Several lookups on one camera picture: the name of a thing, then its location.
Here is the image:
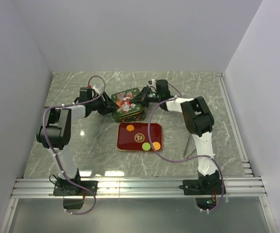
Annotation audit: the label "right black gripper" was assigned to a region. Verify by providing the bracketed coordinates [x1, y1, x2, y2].
[129, 87, 161, 109]

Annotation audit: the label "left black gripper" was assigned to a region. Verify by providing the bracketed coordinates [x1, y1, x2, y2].
[89, 91, 119, 116]

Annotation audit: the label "gold tin lid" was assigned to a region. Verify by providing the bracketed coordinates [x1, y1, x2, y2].
[111, 87, 143, 112]

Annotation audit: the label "green cookie tin box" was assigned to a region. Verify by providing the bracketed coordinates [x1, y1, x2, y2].
[112, 107, 146, 123]

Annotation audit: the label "brown round cookie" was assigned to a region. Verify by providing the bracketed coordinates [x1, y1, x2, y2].
[126, 125, 135, 132]

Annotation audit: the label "metal tweezers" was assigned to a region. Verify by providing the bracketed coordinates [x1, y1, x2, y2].
[182, 134, 196, 159]

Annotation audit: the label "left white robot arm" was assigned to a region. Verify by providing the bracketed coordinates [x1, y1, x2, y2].
[36, 85, 119, 195]

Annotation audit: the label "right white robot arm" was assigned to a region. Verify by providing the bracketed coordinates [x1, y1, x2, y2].
[131, 80, 224, 194]

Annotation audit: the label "dark patterned cookie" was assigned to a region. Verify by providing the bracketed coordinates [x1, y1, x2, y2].
[134, 133, 145, 143]

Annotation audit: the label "red rectangular tray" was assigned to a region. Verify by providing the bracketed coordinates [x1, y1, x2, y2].
[116, 122, 163, 152]

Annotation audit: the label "lower green round cookie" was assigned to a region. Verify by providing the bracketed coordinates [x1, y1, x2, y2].
[142, 142, 151, 151]

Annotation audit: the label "orange waffle round cookie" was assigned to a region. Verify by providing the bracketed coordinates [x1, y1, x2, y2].
[152, 142, 162, 151]

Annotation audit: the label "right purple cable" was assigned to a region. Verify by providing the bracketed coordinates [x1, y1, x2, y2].
[148, 79, 226, 213]

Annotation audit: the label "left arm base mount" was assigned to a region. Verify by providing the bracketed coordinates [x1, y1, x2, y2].
[53, 180, 98, 197]

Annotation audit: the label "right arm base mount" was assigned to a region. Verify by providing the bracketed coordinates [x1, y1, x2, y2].
[179, 180, 226, 196]

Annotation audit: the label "aluminium mounting rail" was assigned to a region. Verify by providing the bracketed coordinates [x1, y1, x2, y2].
[11, 177, 267, 199]

